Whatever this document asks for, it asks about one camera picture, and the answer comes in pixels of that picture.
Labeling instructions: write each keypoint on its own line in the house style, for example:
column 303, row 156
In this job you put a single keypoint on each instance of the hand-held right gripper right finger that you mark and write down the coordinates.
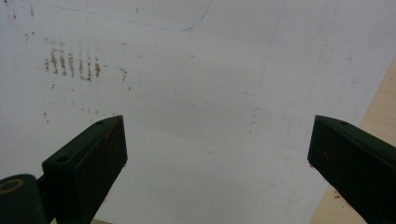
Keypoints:
column 358, row 161

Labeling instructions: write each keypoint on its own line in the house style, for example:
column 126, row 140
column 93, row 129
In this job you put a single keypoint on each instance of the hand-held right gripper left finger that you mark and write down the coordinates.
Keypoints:
column 90, row 161

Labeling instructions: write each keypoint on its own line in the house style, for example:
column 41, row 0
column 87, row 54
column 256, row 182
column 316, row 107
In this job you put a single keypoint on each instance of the white paper sheet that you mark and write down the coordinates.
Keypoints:
column 218, row 77

